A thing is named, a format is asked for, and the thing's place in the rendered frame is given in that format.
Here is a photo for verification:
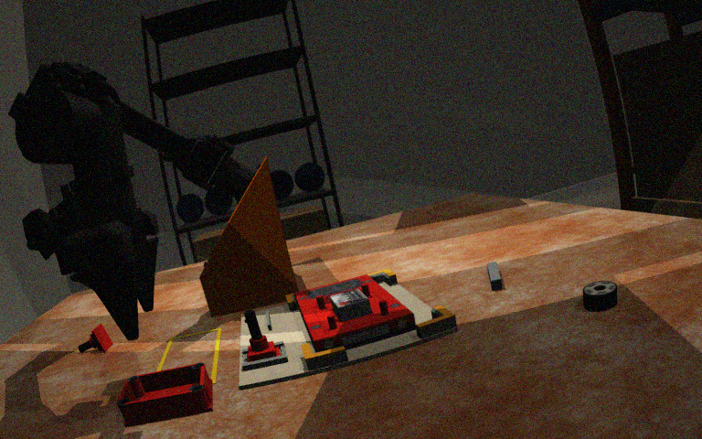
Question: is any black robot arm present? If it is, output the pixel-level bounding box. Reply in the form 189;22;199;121
8;61;257;261

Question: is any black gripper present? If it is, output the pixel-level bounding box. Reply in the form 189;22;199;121
56;155;160;341

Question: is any black toy tyre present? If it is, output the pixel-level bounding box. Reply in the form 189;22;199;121
583;281;617;312

